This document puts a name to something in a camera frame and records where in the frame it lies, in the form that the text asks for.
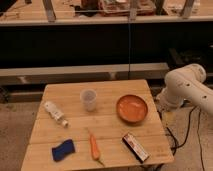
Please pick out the orange chili pepper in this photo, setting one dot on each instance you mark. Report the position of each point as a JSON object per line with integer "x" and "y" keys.
{"x": 95, "y": 153}

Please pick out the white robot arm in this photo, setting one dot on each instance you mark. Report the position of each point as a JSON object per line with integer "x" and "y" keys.
{"x": 186, "y": 83}

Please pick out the translucent plastic cup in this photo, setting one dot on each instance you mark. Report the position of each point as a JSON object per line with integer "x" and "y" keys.
{"x": 88, "y": 99}

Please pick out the orange ceramic plate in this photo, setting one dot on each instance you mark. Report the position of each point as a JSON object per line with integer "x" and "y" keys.
{"x": 131, "y": 108}

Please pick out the wooden table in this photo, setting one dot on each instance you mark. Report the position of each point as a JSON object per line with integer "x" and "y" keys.
{"x": 103, "y": 122}

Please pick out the clear plastic bottle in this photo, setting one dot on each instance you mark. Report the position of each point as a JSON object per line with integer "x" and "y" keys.
{"x": 55, "y": 113}

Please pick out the blue sponge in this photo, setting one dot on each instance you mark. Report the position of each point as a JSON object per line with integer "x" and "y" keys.
{"x": 61, "y": 151}

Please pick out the black rectangular box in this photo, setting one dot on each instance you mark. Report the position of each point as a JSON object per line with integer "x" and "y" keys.
{"x": 135, "y": 147}

